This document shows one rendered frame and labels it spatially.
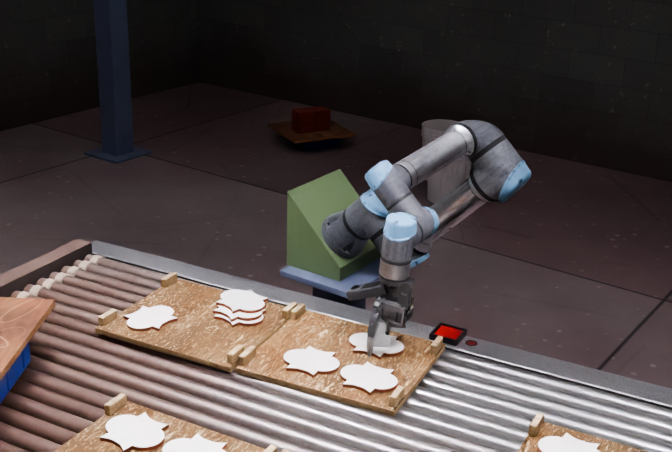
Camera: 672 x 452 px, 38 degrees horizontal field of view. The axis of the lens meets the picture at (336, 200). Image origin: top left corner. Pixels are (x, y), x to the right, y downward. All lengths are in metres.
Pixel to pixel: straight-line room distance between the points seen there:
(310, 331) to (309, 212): 0.57
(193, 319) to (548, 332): 2.43
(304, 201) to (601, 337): 2.11
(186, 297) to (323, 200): 0.60
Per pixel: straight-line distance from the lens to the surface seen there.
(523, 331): 4.65
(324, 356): 2.38
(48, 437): 2.22
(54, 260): 2.96
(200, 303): 2.66
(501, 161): 2.62
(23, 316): 2.43
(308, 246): 2.97
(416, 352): 2.44
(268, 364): 2.36
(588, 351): 4.55
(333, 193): 3.09
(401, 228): 2.26
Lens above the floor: 2.11
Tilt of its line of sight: 20 degrees down
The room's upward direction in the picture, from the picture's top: 2 degrees clockwise
